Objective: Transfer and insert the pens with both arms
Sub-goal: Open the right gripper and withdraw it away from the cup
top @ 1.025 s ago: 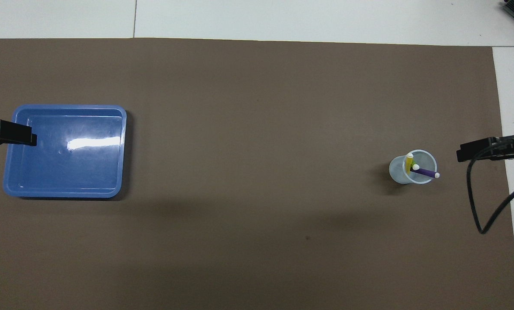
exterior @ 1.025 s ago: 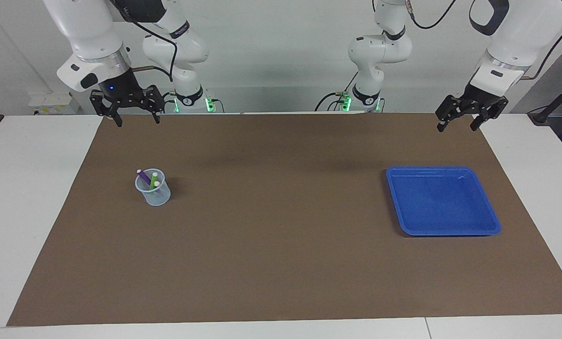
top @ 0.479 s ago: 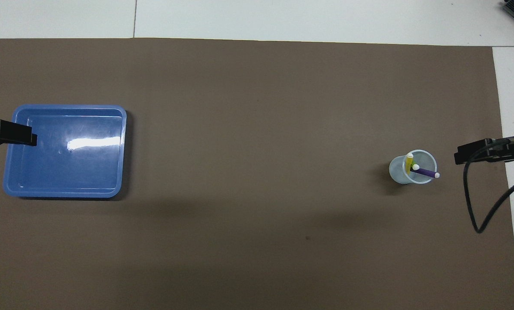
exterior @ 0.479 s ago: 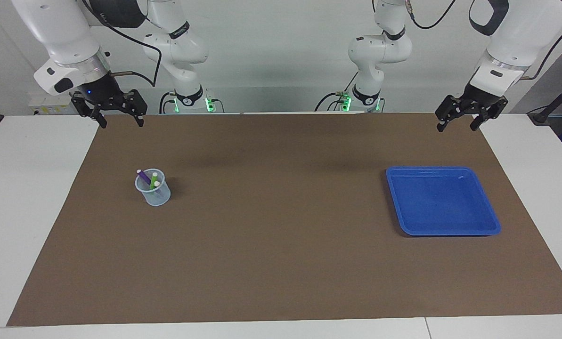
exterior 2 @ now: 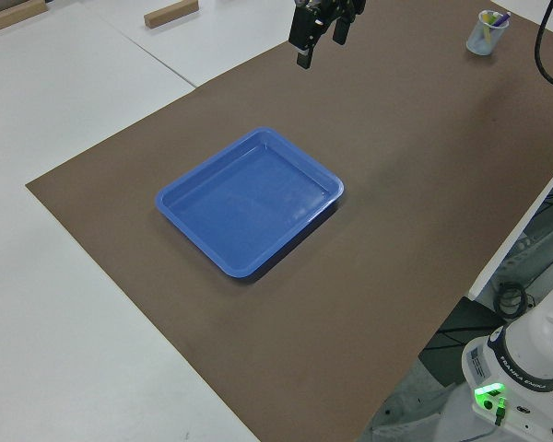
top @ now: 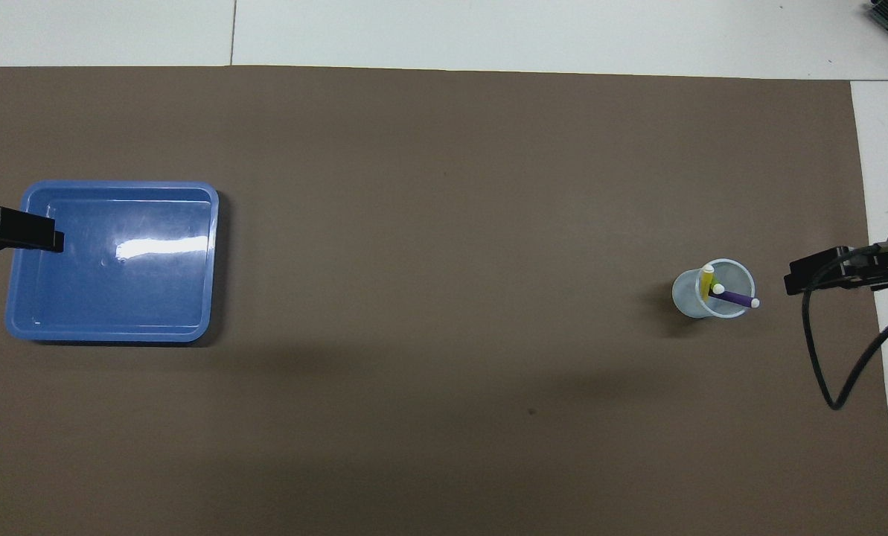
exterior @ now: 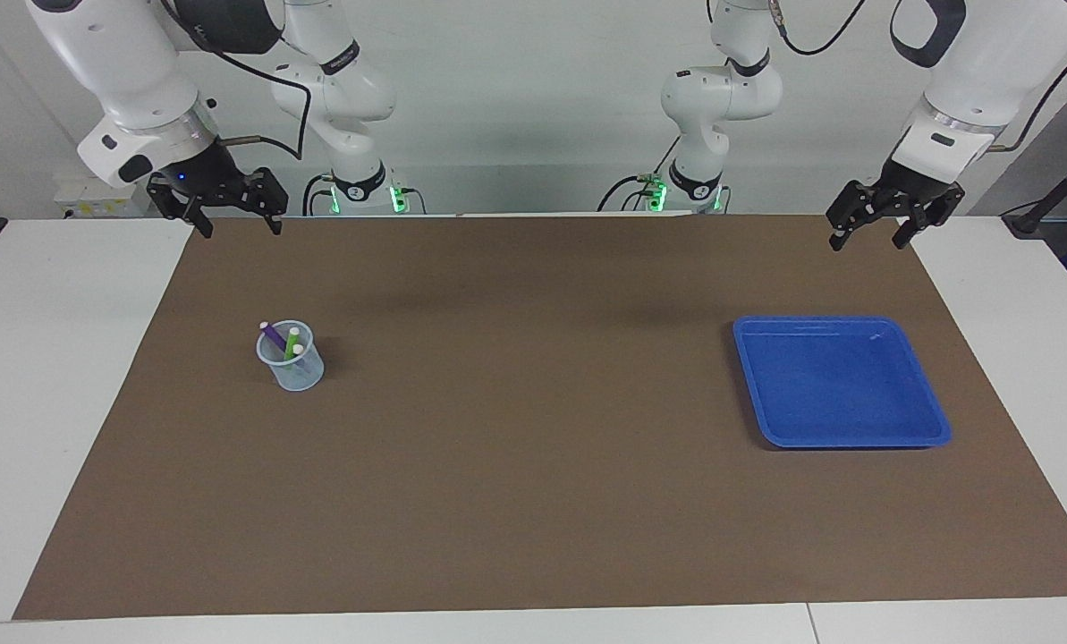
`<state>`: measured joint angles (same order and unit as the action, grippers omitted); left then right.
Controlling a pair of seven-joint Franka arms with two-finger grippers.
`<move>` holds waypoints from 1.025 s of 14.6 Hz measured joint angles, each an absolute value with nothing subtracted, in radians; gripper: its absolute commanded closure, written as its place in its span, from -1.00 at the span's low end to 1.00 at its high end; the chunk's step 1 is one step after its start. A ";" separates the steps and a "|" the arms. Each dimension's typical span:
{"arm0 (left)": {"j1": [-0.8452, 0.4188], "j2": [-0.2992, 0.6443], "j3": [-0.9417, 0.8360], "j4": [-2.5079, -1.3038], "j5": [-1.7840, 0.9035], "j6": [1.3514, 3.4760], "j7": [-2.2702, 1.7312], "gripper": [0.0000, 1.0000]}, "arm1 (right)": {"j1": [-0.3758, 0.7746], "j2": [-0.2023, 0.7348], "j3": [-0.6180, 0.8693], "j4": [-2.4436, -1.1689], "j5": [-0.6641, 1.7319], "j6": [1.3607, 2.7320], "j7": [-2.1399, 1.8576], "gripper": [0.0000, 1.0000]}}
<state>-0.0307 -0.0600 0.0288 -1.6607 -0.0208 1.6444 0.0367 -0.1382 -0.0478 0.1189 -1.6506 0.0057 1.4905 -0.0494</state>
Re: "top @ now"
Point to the purple marker pen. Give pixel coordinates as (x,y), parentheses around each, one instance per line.
(738,298)

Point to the yellow marker pen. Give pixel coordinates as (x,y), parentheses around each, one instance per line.
(706,281)

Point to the blue plastic tray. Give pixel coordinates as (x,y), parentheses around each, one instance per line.
(116,283)

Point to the pale blue plastic cup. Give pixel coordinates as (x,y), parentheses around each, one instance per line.
(685,298)

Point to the brown table mat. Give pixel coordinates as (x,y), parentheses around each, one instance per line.
(444,223)

